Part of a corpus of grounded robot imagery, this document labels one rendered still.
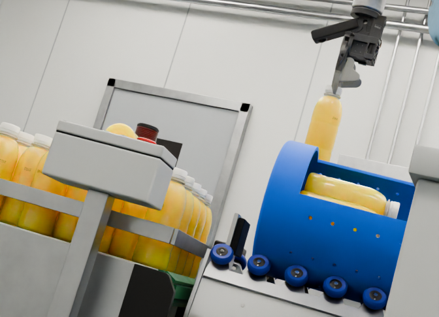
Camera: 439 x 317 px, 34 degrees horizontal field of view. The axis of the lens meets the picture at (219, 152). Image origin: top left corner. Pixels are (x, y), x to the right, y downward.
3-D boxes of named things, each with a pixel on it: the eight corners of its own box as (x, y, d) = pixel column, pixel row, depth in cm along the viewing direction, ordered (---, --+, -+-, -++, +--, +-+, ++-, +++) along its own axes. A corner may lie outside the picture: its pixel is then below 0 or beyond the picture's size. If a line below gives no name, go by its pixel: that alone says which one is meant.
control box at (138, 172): (147, 202, 121) (164, 144, 123) (40, 172, 125) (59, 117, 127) (161, 211, 130) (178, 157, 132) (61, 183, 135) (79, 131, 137)
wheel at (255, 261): (273, 255, 140) (272, 262, 141) (251, 249, 141) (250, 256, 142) (267, 272, 136) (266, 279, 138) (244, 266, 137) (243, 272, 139)
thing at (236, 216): (228, 275, 145) (245, 215, 147) (217, 272, 145) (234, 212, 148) (236, 278, 154) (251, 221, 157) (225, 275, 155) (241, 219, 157)
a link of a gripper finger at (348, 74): (353, 94, 166) (364, 59, 168) (328, 87, 168) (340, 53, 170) (353, 99, 169) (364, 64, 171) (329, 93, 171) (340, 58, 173)
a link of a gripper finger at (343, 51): (340, 68, 167) (352, 34, 169) (334, 66, 168) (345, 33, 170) (341, 76, 172) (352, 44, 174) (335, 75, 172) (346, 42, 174)
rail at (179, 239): (174, 245, 133) (178, 229, 133) (170, 244, 133) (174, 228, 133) (211, 262, 171) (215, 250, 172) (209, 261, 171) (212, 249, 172)
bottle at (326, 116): (292, 161, 173) (313, 86, 174) (315, 168, 177) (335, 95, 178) (310, 164, 167) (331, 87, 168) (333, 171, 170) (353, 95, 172)
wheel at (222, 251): (236, 245, 141) (236, 251, 143) (215, 238, 142) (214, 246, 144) (229, 261, 138) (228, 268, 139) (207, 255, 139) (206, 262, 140)
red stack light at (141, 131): (151, 143, 194) (155, 129, 195) (129, 137, 195) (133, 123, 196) (157, 148, 200) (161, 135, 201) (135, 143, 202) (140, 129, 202)
